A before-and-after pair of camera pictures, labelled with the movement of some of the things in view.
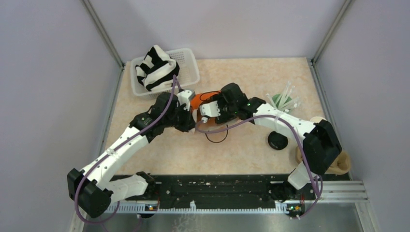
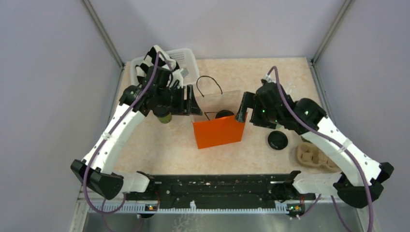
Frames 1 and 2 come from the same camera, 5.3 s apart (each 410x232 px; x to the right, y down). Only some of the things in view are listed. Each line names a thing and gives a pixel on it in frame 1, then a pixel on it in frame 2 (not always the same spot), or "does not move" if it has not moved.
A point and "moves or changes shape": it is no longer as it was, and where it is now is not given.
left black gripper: (189, 122) to (182, 108)
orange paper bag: (214, 131) moves or changes shape
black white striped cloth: (156, 70) does not move
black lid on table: (277, 141) does not move
